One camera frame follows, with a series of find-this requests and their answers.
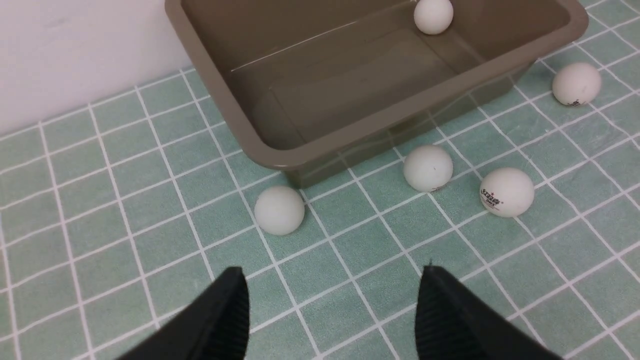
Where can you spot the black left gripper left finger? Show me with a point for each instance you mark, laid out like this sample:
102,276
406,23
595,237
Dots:
215,326

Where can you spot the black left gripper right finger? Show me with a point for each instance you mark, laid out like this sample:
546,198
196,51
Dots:
452,323

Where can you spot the white ping-pong ball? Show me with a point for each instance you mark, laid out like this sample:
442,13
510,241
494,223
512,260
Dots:
576,84
279,210
432,17
428,168

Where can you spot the white ping-pong ball DHS logo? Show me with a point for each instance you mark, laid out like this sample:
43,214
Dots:
507,192

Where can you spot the green checkered tablecloth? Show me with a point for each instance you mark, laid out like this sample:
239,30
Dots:
116,215

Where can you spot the brown plastic bin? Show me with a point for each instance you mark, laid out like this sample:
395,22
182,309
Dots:
312,87

